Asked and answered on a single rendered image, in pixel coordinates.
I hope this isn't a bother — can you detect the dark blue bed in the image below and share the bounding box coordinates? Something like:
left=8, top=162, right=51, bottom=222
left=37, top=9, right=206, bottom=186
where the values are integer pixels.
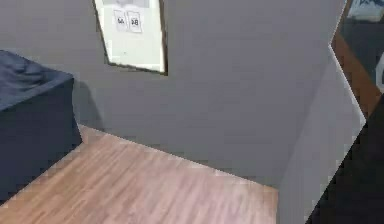
left=0, top=49, right=83, bottom=205

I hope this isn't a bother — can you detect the white framed wall picture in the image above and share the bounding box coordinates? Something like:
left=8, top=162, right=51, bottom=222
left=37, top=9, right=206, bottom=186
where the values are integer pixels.
left=92, top=0, right=169, bottom=77

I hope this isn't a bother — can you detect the dark framed wall picture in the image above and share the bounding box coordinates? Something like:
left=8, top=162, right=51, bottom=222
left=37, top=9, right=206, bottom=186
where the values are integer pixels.
left=346, top=0, right=384, bottom=24

